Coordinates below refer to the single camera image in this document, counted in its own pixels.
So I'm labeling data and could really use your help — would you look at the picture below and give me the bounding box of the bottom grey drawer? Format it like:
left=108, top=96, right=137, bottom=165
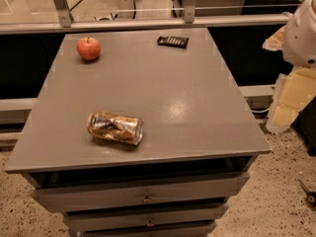
left=82, top=221, right=216, bottom=237

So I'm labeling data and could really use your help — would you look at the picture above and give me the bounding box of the grey drawer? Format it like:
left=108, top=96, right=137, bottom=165
left=82, top=221, right=216, bottom=237
left=32, top=172, right=250, bottom=212
left=63, top=203, right=228, bottom=232

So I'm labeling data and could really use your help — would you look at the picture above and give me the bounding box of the grey drawer cabinet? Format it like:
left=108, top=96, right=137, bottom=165
left=4, top=27, right=273, bottom=237

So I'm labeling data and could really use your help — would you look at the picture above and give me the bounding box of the middle grey drawer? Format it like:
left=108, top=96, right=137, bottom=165
left=63, top=203, right=228, bottom=232

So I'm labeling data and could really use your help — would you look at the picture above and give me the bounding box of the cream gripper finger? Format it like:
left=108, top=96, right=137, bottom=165
left=266, top=66, right=316, bottom=134
left=262, top=27, right=285, bottom=51

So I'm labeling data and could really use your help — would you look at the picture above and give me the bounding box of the top grey drawer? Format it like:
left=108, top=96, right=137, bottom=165
left=32, top=172, right=250, bottom=212

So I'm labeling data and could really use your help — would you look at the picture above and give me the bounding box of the black caster wheel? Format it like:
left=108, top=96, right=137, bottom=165
left=299, top=181, right=316, bottom=206

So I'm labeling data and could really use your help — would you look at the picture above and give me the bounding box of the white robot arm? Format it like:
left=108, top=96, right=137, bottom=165
left=262, top=0, right=316, bottom=134

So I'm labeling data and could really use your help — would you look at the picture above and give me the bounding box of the orange soda can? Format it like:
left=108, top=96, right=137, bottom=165
left=87, top=112, right=143, bottom=145

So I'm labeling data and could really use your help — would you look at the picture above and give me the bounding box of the red apple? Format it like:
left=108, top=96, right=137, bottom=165
left=76, top=37, right=101, bottom=61

